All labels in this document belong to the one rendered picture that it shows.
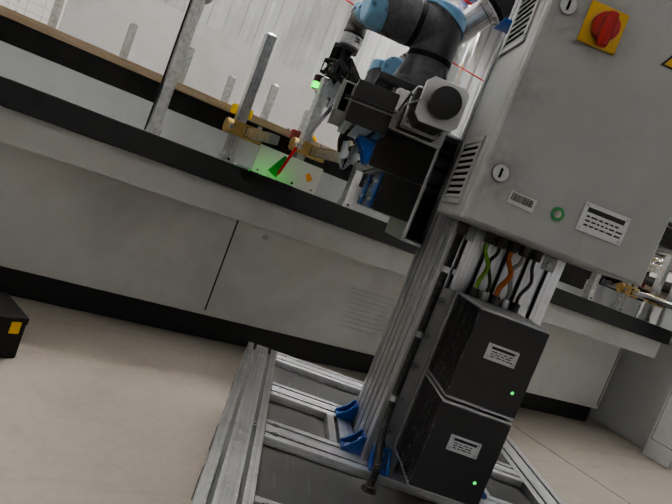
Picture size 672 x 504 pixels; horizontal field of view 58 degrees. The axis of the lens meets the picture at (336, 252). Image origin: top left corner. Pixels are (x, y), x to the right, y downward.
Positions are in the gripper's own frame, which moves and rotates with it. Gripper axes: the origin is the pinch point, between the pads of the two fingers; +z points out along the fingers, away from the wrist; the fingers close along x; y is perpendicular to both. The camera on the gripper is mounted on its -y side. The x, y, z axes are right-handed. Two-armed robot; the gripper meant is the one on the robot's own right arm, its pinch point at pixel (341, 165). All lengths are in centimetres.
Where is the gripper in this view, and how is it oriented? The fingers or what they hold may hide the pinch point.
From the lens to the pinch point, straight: 200.6
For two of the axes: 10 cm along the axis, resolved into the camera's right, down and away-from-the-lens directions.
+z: -3.5, 9.3, 0.7
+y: 4.4, 2.3, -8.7
